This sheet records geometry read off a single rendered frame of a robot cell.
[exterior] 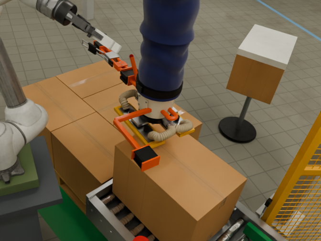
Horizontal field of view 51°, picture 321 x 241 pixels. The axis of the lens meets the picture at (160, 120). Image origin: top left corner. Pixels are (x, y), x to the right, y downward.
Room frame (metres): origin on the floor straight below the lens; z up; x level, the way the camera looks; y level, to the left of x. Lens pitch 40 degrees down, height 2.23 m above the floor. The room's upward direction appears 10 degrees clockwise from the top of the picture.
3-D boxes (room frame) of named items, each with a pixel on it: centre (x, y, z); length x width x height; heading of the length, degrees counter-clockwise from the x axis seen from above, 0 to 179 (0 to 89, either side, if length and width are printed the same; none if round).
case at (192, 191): (1.24, -0.14, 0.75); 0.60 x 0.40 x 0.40; 50
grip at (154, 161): (0.96, 0.04, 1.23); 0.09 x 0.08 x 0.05; 131
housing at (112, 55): (1.71, 0.34, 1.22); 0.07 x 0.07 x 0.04; 41
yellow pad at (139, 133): (1.30, 0.11, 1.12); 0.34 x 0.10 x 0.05; 41
